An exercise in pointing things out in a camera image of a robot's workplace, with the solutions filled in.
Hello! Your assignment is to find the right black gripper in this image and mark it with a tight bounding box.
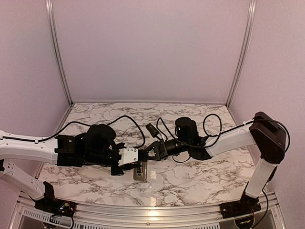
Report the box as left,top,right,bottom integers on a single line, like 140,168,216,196
143,138,191,161

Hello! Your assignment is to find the white remote control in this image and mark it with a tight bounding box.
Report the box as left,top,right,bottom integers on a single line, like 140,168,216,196
133,162,147,181

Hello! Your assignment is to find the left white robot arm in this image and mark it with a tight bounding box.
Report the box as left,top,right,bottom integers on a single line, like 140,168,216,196
0,124,148,212

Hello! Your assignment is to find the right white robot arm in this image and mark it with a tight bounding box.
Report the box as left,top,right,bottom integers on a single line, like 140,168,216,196
138,112,291,214

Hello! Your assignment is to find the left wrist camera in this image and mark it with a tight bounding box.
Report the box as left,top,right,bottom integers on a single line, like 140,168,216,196
118,147,138,167

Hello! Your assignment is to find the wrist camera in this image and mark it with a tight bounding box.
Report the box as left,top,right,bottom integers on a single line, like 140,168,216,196
145,123,160,138
118,147,138,167

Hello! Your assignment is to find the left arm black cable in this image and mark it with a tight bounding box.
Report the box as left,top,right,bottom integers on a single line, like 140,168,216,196
0,115,146,150

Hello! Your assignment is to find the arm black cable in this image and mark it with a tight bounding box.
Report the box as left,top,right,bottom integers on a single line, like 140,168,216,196
156,113,291,163
0,115,146,150

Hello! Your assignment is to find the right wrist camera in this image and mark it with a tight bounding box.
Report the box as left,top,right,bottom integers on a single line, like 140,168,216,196
145,123,160,138

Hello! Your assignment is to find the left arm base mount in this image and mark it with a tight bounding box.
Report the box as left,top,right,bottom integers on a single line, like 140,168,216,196
34,198,76,218

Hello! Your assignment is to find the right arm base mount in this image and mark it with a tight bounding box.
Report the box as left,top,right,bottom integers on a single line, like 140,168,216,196
220,199,262,219

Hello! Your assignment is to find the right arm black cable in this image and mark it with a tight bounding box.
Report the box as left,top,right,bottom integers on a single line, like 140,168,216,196
156,113,291,163

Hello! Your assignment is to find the front aluminium rail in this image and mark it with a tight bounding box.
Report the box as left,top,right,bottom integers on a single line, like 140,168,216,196
9,192,287,229

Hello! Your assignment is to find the left aluminium frame post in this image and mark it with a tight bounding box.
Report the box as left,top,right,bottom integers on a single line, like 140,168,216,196
45,0,74,107

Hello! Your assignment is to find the aluminium frame post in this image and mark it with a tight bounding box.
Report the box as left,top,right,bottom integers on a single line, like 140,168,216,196
225,0,257,110
45,0,74,107

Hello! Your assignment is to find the right aluminium frame post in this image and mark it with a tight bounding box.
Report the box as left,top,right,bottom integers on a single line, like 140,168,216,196
225,0,257,110

